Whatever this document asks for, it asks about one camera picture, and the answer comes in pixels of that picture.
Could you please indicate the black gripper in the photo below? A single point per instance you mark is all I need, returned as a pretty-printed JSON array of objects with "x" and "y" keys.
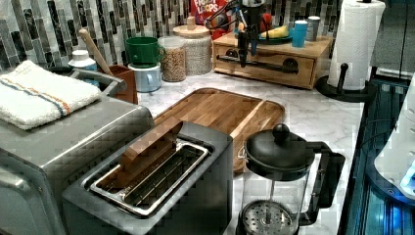
[{"x": 250, "y": 15}]

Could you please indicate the wooden drawer with black handle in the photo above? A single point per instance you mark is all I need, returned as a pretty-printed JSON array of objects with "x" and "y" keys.
[{"x": 273, "y": 67}]

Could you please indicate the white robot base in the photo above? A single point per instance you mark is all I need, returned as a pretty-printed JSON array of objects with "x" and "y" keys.
[{"x": 396, "y": 161}]

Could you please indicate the wooden drawer box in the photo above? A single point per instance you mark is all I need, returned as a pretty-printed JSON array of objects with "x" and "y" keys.
[{"x": 318, "y": 50}]

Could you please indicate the orange fruit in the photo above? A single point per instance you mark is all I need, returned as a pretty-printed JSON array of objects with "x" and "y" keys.
[{"x": 241, "y": 27}]

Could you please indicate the red apple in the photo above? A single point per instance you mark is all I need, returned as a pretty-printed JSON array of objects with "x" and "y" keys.
[{"x": 266, "y": 22}]

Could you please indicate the yellow banana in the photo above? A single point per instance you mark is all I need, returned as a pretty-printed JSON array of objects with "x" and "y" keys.
[{"x": 278, "y": 32}]

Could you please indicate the teal plate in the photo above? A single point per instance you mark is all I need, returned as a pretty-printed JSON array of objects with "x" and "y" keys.
[{"x": 272, "y": 41}]

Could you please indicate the blue shaker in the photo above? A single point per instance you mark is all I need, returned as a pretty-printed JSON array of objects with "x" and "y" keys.
[{"x": 299, "y": 34}]

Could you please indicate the red cereal box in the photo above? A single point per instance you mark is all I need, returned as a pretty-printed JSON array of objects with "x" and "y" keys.
[{"x": 214, "y": 15}]

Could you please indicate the large glass jar wooden lid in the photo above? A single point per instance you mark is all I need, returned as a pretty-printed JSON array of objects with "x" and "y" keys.
[{"x": 198, "y": 46}]

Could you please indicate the grey shaker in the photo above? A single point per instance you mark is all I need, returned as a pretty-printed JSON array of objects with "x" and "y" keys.
[{"x": 312, "y": 28}]

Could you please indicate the small glass jar of grains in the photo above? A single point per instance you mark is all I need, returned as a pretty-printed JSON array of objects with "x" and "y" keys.
[{"x": 173, "y": 63}]

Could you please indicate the wooden cutting board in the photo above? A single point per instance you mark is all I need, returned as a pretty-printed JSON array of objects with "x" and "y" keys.
[{"x": 235, "y": 114}]

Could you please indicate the green mug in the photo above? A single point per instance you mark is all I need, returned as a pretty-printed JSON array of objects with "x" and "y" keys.
[{"x": 144, "y": 51}]

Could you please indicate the white paper towel roll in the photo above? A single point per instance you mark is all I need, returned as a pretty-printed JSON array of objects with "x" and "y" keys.
[{"x": 355, "y": 40}]

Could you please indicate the light blue mug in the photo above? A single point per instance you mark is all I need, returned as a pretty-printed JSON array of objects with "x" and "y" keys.
[{"x": 147, "y": 79}]

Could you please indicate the black paper towel holder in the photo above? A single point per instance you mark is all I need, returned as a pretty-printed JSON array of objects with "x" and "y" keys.
[{"x": 367, "y": 94}]

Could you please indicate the brown utensil holder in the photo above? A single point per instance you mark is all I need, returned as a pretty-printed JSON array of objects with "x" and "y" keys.
[{"x": 129, "y": 94}]

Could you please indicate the black glass french press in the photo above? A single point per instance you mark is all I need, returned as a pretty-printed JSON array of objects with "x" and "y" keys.
[{"x": 287, "y": 182}]

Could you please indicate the dark grey toaster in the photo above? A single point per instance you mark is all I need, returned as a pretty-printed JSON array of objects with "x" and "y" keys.
[{"x": 201, "y": 206}]

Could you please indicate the wooden block in toaster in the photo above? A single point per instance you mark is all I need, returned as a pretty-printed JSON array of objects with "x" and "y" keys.
[{"x": 151, "y": 149}]

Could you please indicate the white bottle with cap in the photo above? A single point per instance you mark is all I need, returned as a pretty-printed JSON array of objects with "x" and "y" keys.
[{"x": 81, "y": 60}]

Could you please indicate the white striped folded towel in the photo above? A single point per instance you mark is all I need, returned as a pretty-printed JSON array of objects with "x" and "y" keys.
[{"x": 31, "y": 96}]

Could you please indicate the stainless steel toaster oven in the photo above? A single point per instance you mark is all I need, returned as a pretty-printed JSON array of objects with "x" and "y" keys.
[{"x": 37, "y": 165}]

